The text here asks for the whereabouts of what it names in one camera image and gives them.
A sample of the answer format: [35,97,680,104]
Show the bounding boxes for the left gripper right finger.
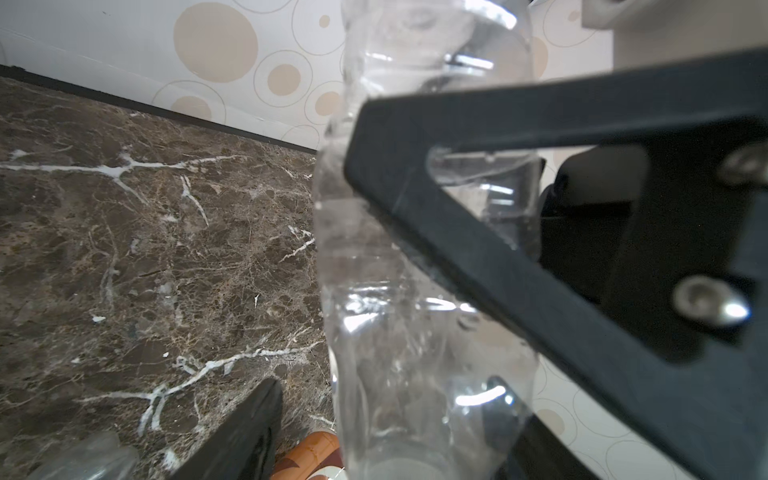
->
[492,415,599,480]

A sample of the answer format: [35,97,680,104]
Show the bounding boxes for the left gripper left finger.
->
[170,378,283,480]

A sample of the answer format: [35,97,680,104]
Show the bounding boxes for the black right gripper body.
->
[539,145,650,306]

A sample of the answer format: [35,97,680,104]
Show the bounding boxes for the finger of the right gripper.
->
[343,48,767,479]

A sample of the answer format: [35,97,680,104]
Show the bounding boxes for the crushed clear bottle white cap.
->
[313,1,538,479]

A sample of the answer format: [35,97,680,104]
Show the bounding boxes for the blue label water bottle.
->
[27,431,139,480]

